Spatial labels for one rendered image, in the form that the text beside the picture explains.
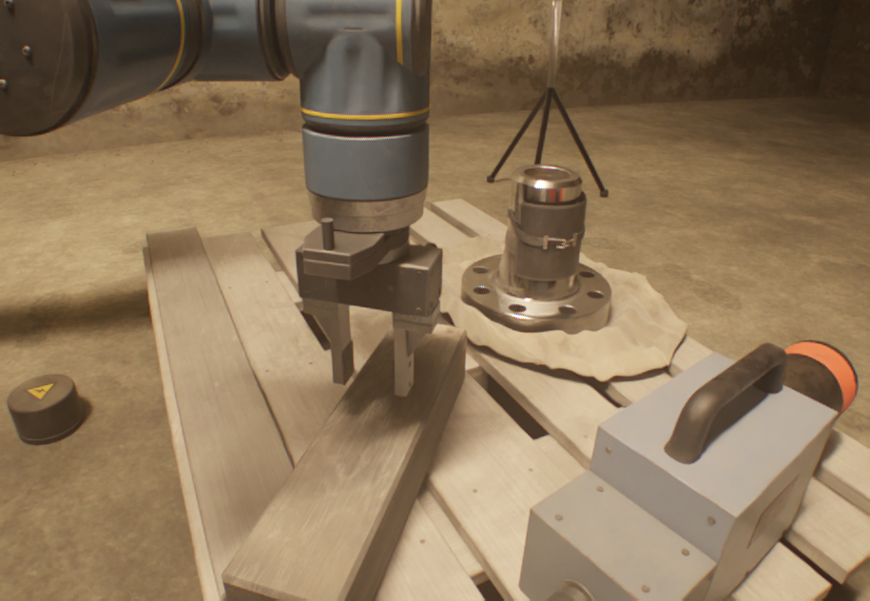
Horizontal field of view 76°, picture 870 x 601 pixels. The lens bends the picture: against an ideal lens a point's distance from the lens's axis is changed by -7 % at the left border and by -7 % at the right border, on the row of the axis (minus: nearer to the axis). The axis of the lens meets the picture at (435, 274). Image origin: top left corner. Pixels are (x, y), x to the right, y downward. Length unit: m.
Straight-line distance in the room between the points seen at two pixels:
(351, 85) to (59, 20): 0.21
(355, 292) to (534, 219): 0.45
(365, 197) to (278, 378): 0.47
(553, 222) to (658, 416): 0.44
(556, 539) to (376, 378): 0.30
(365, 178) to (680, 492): 0.36
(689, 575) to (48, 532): 0.80
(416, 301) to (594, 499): 0.24
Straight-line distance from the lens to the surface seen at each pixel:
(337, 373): 0.63
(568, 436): 0.80
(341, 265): 0.47
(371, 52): 0.46
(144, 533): 0.93
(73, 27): 0.35
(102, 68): 0.36
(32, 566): 0.95
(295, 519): 0.57
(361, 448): 0.63
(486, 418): 0.81
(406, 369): 0.60
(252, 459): 0.74
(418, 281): 0.53
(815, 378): 0.77
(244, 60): 0.50
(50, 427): 1.12
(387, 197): 0.49
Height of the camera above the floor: 0.65
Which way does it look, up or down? 26 degrees down
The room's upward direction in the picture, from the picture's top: 1 degrees clockwise
